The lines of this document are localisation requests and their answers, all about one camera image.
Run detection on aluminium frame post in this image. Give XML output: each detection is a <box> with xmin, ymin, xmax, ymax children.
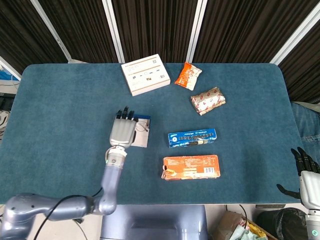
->
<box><xmin>101</xmin><ymin>0</ymin><xmax>126</xmax><ymax>64</ymax></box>
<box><xmin>0</xmin><ymin>55</ymin><xmax>23</xmax><ymax>81</ymax></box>
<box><xmin>30</xmin><ymin>0</ymin><xmax>74</xmax><ymax>64</ymax></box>
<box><xmin>186</xmin><ymin>0</ymin><xmax>209</xmax><ymax>64</ymax></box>
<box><xmin>269</xmin><ymin>1</ymin><xmax>320</xmax><ymax>66</ymax></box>

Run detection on blue glasses case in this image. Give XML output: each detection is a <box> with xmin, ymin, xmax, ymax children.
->
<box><xmin>114</xmin><ymin>112</ymin><xmax>152</xmax><ymax>149</ymax></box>

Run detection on blue white carton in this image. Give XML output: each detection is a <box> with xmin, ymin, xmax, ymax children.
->
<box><xmin>0</xmin><ymin>69</ymin><xmax>20</xmax><ymax>87</ymax></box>

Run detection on grey power strip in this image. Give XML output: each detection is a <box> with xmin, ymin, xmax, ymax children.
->
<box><xmin>255</xmin><ymin>203</ymin><xmax>286</xmax><ymax>209</ymax></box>

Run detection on eyeglasses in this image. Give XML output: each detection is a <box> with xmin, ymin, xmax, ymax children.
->
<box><xmin>134</xmin><ymin>120</ymin><xmax>150</xmax><ymax>133</ymax></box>

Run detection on silver packet with red rings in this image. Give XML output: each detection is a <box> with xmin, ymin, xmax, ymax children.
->
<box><xmin>190</xmin><ymin>86</ymin><xmax>227</xmax><ymax>116</ymax></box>

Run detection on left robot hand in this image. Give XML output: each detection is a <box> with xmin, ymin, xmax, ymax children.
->
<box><xmin>109</xmin><ymin>106</ymin><xmax>140</xmax><ymax>149</ymax></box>

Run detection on brown cardboard box with waste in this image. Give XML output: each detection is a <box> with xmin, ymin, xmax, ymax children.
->
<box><xmin>212</xmin><ymin>210</ymin><xmax>278</xmax><ymax>240</ymax></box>

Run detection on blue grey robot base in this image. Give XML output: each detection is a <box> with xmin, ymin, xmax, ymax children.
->
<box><xmin>99</xmin><ymin>204</ymin><xmax>210</xmax><ymax>240</ymax></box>

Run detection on white flat product box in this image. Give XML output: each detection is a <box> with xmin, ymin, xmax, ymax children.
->
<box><xmin>120</xmin><ymin>53</ymin><xmax>172</xmax><ymax>97</ymax></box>

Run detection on black trash bag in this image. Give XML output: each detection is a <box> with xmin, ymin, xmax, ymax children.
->
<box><xmin>256</xmin><ymin>207</ymin><xmax>307</xmax><ymax>240</ymax></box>

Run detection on teal table cloth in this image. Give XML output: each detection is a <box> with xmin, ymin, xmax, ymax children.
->
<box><xmin>0</xmin><ymin>62</ymin><xmax>308</xmax><ymax>206</ymax></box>

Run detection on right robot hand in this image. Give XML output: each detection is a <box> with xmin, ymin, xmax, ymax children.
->
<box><xmin>276</xmin><ymin>146</ymin><xmax>320</xmax><ymax>212</ymax></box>

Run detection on blue denim jeans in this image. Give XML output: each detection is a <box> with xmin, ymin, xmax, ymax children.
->
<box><xmin>291</xmin><ymin>101</ymin><xmax>320</xmax><ymax>173</ymax></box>

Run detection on blue cookie pack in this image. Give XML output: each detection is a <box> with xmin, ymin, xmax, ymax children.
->
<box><xmin>167</xmin><ymin>128</ymin><xmax>218</xmax><ymax>149</ymax></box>

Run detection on orange torn carton box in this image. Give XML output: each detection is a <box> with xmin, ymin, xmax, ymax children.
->
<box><xmin>161</xmin><ymin>154</ymin><xmax>222</xmax><ymax>181</ymax></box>

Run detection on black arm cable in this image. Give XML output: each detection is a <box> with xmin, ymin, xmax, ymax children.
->
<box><xmin>33</xmin><ymin>187</ymin><xmax>104</xmax><ymax>240</ymax></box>

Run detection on orange white snack packet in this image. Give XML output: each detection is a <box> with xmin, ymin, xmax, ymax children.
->
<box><xmin>174</xmin><ymin>61</ymin><xmax>203</xmax><ymax>91</ymax></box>

